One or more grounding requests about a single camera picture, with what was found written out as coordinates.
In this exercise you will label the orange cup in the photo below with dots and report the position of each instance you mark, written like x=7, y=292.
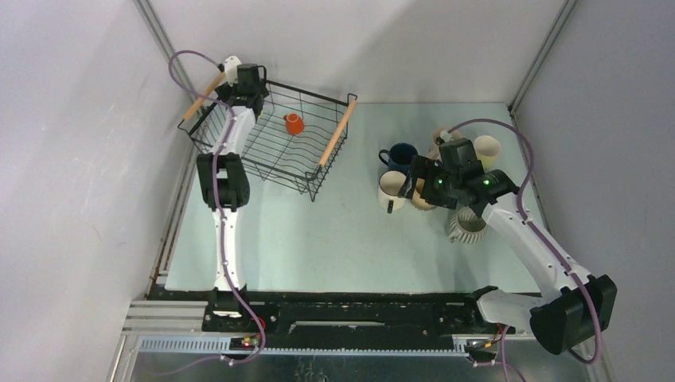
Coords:
x=294, y=124

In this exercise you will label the grey striped mug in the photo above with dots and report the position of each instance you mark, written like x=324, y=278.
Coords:
x=466, y=227

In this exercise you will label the grey cable duct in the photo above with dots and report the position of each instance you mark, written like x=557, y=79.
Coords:
x=226, y=346

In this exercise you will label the white ribbed mug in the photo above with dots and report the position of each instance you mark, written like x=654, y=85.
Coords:
x=389, y=184

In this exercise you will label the right wooden rack handle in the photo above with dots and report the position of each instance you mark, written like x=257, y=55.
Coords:
x=337, y=134

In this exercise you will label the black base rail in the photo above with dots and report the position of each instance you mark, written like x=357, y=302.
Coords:
x=355, y=320

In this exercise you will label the pale yellow mug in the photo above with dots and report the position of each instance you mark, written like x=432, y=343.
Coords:
x=487, y=149

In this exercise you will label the left wooden rack handle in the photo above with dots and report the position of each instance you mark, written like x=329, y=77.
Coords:
x=201, y=99

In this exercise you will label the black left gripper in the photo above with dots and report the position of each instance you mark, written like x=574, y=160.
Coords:
x=225, y=91

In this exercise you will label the floral painted ceramic mug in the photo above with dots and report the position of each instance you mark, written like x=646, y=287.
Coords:
x=439, y=137

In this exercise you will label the cream speckled mug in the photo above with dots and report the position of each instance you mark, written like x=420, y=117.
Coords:
x=417, y=201

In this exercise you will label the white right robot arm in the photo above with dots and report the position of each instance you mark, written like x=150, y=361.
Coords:
x=574, y=305

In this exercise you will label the wooden rack handle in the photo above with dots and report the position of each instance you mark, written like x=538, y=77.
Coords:
x=201, y=99
x=337, y=134

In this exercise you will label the black wire dish rack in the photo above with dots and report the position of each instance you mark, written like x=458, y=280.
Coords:
x=270, y=152

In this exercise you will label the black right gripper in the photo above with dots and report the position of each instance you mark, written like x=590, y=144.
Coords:
x=424, y=168

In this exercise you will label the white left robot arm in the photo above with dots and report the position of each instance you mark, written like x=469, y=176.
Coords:
x=224, y=184

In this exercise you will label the dark blue mug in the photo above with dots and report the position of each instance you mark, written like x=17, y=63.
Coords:
x=398, y=157

